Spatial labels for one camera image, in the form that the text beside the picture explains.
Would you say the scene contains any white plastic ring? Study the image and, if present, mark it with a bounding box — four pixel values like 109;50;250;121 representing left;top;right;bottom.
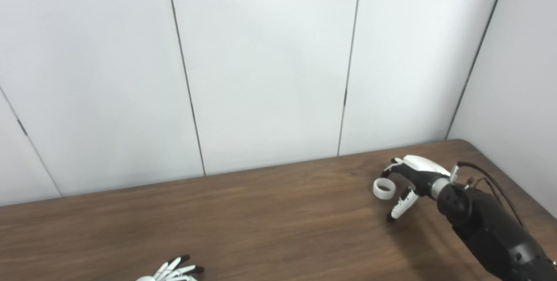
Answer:
372;177;397;201

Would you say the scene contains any white and black left hand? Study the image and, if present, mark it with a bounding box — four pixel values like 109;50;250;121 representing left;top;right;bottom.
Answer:
136;254;205;281

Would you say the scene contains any white and black right hand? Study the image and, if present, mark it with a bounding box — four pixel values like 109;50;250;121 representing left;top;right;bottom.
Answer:
381;155;451;223

